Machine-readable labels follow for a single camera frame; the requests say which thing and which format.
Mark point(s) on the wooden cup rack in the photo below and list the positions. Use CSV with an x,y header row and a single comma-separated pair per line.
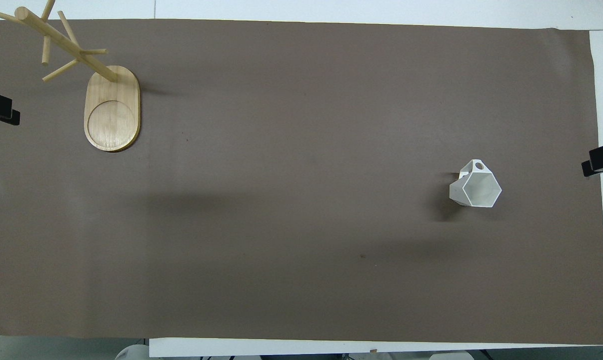
x,y
112,117

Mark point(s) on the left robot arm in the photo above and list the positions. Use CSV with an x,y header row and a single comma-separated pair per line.
x,y
133,352

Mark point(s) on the white hexagonal cup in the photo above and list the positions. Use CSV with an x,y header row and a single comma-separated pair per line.
x,y
476,189

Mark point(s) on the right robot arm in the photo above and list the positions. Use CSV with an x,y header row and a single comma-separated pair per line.
x,y
450,356

